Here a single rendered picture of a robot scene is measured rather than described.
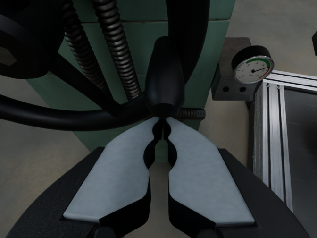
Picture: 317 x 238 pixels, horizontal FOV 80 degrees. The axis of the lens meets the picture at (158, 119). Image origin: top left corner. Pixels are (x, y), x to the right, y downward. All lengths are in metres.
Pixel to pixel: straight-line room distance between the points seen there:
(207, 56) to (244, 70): 0.08
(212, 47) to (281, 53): 1.23
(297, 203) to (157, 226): 0.51
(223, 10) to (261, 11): 1.63
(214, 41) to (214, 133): 0.71
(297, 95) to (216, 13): 0.76
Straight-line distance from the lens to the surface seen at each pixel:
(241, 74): 0.37
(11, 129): 1.33
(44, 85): 0.55
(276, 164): 0.80
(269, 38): 1.70
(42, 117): 0.28
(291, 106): 1.00
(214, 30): 0.37
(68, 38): 0.25
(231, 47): 0.47
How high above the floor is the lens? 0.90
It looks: 58 degrees down
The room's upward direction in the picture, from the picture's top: 4 degrees counter-clockwise
